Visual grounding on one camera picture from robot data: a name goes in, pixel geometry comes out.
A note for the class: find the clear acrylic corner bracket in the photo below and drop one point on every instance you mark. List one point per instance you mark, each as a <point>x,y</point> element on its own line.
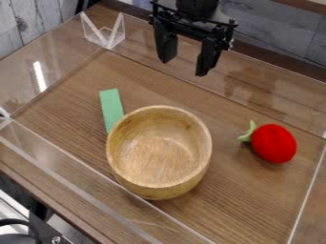
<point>105,37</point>

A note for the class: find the red toy strawberry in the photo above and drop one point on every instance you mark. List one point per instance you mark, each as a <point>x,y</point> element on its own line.
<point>272,141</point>

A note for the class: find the green flat stick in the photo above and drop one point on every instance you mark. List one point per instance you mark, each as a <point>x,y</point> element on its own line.
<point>112,107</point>

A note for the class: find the black metal stand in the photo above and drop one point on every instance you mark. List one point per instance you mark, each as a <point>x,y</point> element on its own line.
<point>49,234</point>

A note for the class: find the brown wooden bowl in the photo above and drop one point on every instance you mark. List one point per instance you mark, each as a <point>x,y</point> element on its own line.
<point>158,149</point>

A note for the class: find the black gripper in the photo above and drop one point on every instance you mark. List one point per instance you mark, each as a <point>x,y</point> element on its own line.
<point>198,19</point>

